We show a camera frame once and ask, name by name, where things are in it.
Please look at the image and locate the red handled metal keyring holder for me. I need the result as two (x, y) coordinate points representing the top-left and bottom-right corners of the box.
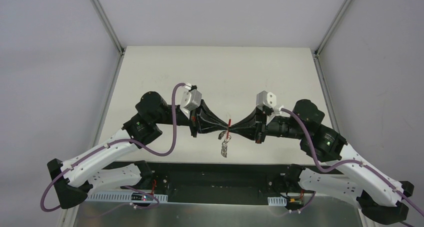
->
(218, 113), (232, 158)

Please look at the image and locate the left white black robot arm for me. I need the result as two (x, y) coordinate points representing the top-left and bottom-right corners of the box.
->
(47, 89), (228, 210)

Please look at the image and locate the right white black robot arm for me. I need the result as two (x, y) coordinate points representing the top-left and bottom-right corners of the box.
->
(229, 99), (414, 225)

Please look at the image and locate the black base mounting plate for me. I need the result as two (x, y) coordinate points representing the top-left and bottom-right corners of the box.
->
(87, 159), (317, 206)

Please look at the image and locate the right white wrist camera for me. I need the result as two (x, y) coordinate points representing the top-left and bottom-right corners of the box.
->
(256, 90), (284, 125)

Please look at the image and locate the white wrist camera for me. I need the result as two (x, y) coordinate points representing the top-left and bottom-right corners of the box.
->
(256, 90), (284, 125)
(179, 83), (203, 119)

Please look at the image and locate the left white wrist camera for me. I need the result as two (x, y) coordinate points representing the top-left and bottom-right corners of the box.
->
(179, 83), (203, 119)

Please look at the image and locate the right white cable duct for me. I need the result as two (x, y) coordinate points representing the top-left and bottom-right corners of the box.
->
(267, 196), (287, 207)

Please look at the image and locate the white cable duct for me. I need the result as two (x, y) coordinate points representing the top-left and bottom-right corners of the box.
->
(84, 191), (168, 204)
(267, 196), (287, 207)

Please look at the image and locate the right aluminium frame post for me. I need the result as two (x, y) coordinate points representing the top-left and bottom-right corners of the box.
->
(313, 0), (354, 58)

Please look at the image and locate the aluminium frame post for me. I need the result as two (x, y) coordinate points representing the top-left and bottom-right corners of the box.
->
(90, 0), (125, 56)
(313, 0), (354, 58)

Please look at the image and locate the left white cable duct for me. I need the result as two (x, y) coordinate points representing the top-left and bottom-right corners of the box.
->
(84, 191), (168, 204)

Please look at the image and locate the left aluminium frame post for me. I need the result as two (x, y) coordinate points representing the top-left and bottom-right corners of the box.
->
(90, 0), (125, 56)

